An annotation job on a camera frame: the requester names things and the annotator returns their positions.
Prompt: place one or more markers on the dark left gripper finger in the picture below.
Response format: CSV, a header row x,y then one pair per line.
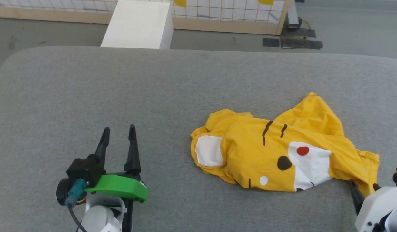
x,y
102,145
132,154

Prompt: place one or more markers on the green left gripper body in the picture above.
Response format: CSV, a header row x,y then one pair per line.
x,y
121,187

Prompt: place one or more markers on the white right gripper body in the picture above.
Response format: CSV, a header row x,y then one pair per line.
x,y
377,206

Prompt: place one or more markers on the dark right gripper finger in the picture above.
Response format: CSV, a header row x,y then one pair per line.
x,y
356,195
376,186

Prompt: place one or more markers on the yellow bear print garment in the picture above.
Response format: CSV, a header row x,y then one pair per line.
x,y
250,145

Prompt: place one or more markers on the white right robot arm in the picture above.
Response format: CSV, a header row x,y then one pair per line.
x,y
396,222

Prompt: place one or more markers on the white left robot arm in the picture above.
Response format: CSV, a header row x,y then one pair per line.
x,y
100,217

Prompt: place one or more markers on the white rectangular block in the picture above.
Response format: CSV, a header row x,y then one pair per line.
x,y
137,24

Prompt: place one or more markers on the yellow shape behind fence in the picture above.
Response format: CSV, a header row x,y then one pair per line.
x,y
265,2
180,2

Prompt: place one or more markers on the long black floor mat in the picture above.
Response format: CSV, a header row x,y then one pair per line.
x,y
301,44

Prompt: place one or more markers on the black floor mat under stand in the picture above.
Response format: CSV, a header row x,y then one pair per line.
x,y
306,33

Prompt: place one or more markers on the small black floor mat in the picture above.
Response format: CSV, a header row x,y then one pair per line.
x,y
271,42

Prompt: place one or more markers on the grey metal stand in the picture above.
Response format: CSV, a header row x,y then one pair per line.
x,y
293,14

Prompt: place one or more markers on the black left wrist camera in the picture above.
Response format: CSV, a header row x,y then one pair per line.
x,y
84,170

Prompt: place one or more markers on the wooden frame grid fence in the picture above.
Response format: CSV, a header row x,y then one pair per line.
x,y
224,27

